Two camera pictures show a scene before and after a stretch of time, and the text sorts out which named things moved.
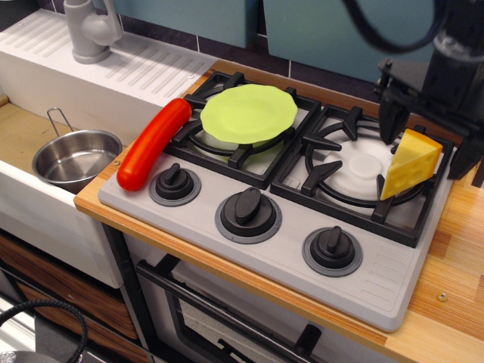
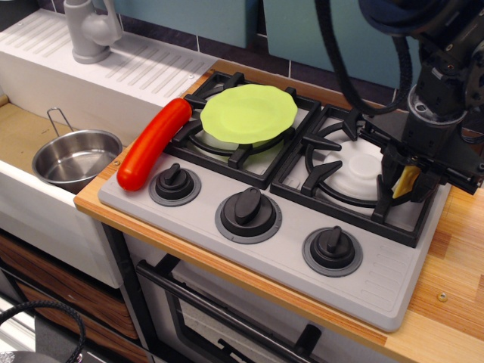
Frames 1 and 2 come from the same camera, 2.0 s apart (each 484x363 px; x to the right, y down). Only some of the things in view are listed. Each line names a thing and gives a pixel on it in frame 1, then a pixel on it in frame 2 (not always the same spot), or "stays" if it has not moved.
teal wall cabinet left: [231, 22] stays
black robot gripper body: [414, 80] -> [444, 148]
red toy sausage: [153, 139] stays
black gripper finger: [394, 110] -> [392, 162]
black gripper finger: [470, 151] -> [425, 182]
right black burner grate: [339, 167] stays
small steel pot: [72, 159] stays
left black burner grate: [254, 163] stays
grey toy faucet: [92, 33] stays
